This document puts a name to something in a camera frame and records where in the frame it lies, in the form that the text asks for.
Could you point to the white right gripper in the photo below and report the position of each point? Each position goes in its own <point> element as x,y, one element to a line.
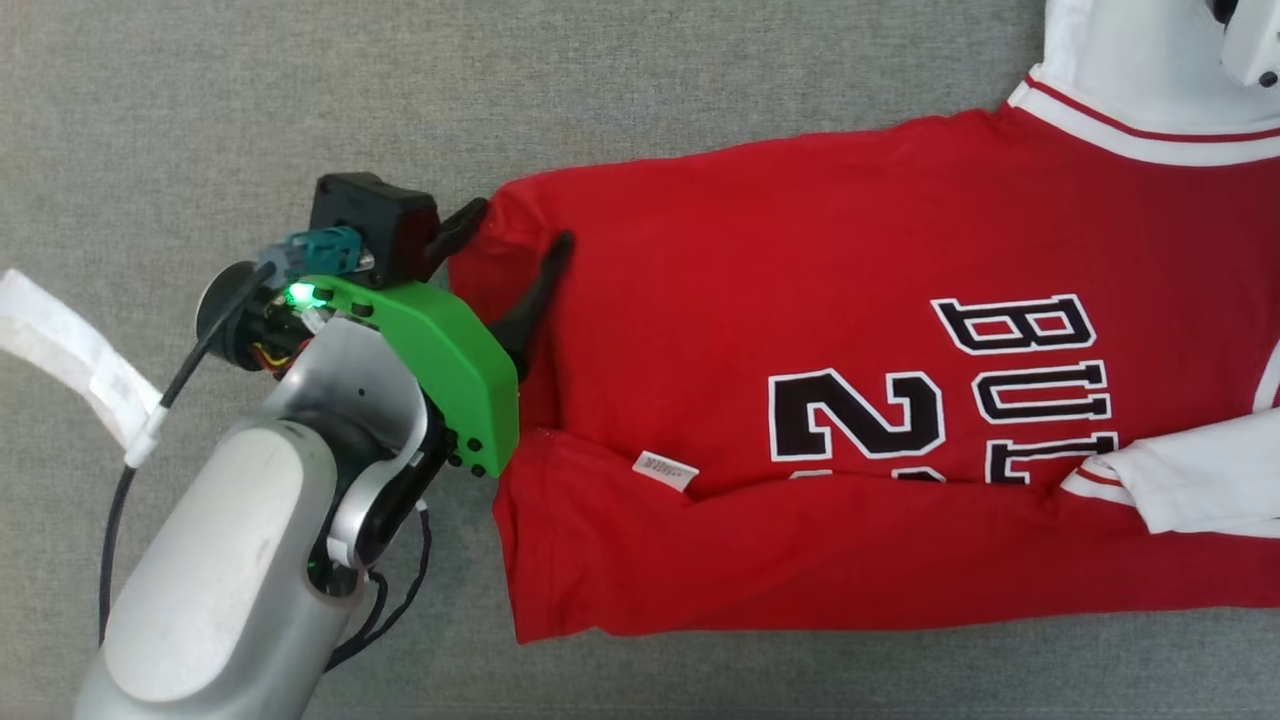
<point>1258,40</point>

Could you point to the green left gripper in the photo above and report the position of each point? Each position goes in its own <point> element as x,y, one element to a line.
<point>450,350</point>

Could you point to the red and white basketball jersey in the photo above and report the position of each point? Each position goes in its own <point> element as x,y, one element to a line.
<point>750,250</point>

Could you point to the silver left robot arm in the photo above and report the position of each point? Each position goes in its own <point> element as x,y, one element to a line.
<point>220,560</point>

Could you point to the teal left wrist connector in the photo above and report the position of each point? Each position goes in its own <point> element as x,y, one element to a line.
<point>325,250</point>

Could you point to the white fabric tape strip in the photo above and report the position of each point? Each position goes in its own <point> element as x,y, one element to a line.
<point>60,345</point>

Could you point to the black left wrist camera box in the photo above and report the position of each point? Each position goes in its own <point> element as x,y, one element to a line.
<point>375,215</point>

